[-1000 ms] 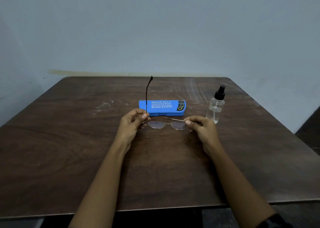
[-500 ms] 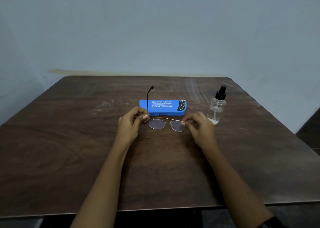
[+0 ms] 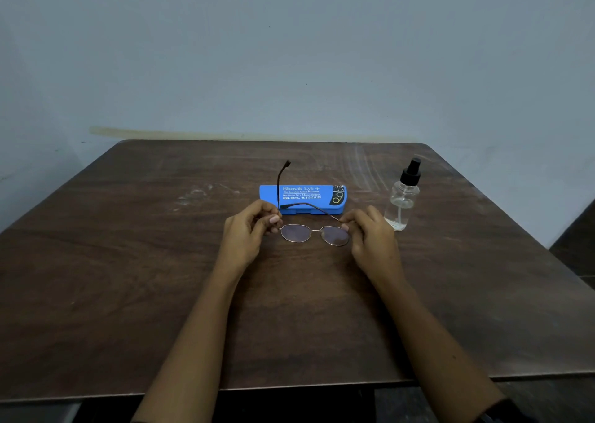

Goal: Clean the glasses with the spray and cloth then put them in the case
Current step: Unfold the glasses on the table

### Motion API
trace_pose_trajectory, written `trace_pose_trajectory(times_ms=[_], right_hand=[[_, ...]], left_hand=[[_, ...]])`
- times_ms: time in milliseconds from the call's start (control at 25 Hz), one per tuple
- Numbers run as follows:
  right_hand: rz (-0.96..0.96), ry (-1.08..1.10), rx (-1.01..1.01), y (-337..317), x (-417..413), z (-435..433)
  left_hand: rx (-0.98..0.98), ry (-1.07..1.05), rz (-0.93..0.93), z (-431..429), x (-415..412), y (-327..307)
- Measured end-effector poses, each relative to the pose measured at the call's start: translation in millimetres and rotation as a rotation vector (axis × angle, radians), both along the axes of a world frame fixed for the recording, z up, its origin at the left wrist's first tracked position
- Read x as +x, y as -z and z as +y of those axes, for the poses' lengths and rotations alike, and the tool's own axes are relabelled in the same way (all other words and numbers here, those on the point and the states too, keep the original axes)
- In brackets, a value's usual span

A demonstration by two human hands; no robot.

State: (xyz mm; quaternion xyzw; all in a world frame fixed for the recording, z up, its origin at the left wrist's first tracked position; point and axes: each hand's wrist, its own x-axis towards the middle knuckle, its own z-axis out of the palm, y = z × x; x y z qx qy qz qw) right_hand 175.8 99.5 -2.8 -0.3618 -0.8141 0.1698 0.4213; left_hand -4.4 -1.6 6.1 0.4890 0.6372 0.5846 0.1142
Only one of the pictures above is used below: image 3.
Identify person's left hand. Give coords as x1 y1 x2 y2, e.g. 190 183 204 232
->
217 199 283 280

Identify person's right hand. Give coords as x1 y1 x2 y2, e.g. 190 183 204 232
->
340 205 405 285

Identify clear spray bottle black cap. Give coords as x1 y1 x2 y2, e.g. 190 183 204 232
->
384 157 422 232

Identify metal-framed eyeglasses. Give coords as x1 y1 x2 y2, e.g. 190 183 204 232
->
276 159 350 248

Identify blue glasses case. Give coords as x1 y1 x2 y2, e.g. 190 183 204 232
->
258 184 348 216

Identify person's black clothing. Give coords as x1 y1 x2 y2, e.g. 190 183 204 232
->
83 385 538 423

